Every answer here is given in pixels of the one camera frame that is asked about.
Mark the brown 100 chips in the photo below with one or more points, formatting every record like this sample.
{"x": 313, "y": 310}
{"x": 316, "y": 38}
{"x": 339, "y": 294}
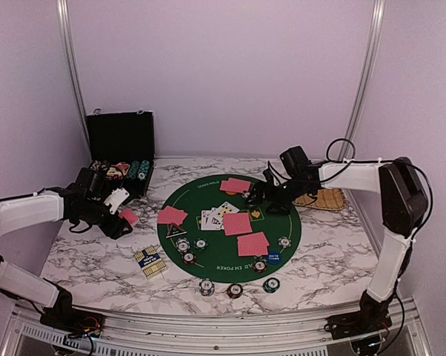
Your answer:
{"x": 189, "y": 258}

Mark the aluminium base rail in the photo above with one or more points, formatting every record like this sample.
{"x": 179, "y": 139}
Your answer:
{"x": 286, "y": 333}

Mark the green round poker mat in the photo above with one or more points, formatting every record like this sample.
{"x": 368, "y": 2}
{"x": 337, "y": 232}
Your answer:
{"x": 220, "y": 262}

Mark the dark green chip row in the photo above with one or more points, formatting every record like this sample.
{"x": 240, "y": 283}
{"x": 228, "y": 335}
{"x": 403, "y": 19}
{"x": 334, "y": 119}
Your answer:
{"x": 133, "y": 171}

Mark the king of diamonds card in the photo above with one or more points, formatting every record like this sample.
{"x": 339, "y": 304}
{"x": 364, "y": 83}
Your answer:
{"x": 206, "y": 224}

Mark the red card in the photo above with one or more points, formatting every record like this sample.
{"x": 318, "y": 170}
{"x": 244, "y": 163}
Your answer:
{"x": 248, "y": 249}

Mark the blue texas holdem card box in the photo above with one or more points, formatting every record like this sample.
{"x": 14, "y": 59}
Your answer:
{"x": 150, "y": 262}

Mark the blue tan chips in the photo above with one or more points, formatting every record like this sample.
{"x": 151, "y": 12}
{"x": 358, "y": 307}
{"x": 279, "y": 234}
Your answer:
{"x": 183, "y": 245}

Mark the black poker chip case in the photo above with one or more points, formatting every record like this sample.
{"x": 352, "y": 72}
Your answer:
{"x": 124, "y": 137}

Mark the blue small blind button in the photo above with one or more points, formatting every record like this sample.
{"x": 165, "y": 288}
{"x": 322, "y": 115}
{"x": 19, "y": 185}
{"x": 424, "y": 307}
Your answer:
{"x": 274, "y": 258}

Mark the right aluminium frame post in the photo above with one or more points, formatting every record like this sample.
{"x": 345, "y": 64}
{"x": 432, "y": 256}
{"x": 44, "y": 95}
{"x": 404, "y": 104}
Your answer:
{"x": 368, "y": 65}

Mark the teal 50 chip stack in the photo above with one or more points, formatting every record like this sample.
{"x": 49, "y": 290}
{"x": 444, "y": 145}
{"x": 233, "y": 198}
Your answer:
{"x": 271, "y": 285}

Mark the face up card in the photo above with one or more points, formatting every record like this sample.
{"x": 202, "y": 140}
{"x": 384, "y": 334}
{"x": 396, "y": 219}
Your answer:
{"x": 214, "y": 221}
{"x": 226, "y": 208}

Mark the red card being dealt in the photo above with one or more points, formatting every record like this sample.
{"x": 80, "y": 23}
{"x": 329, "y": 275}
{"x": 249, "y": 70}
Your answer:
{"x": 258, "y": 237}

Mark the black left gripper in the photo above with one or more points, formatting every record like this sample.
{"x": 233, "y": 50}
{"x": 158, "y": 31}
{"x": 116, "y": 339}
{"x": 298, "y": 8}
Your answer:
{"x": 112, "y": 230}

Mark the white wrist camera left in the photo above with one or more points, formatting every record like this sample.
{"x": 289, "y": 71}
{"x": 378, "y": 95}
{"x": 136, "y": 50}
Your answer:
{"x": 115, "y": 199}

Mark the brown 100 chip stack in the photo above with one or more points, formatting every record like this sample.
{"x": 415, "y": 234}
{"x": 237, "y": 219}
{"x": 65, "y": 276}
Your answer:
{"x": 234, "y": 291}

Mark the face down board card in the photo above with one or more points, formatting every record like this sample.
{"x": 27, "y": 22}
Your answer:
{"x": 235, "y": 227}
{"x": 236, "y": 216}

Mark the blue tan 10 chip stack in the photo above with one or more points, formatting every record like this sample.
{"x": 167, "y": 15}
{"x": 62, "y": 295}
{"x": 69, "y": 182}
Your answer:
{"x": 206, "y": 287}

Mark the boxed playing card deck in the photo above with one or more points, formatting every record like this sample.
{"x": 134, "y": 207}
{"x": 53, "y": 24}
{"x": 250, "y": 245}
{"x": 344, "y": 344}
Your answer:
{"x": 113, "y": 174}

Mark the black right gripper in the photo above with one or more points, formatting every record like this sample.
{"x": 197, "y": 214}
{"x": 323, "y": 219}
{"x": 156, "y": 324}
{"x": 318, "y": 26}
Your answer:
{"x": 258, "y": 188}

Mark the black triangular all-in marker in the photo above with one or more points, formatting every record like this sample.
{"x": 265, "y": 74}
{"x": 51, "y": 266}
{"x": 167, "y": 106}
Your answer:
{"x": 174, "y": 230}

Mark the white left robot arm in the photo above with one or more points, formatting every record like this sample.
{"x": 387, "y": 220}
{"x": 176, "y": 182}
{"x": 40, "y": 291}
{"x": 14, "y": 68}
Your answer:
{"x": 88, "y": 200}

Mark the teal 50 chip row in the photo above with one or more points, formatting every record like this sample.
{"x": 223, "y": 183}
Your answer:
{"x": 143, "y": 170}

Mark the blue white chip mat edge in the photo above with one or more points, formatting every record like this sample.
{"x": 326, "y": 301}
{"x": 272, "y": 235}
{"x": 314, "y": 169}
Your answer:
{"x": 284, "y": 242}

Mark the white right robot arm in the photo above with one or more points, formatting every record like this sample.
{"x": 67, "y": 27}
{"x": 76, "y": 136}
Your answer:
{"x": 406, "y": 200}

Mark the red backed card deck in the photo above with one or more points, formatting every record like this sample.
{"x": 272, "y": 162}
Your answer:
{"x": 129, "y": 216}

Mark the teal 50 chips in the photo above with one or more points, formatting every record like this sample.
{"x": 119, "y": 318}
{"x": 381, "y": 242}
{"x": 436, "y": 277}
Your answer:
{"x": 200, "y": 244}

